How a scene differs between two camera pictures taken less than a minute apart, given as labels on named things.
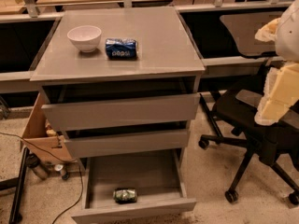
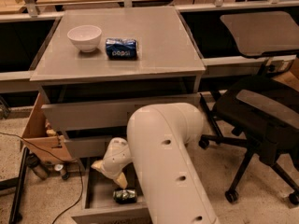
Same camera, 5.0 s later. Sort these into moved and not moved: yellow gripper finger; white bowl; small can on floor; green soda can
Moved: yellow gripper finger
Not moved: small can on floor; green soda can; white bowl
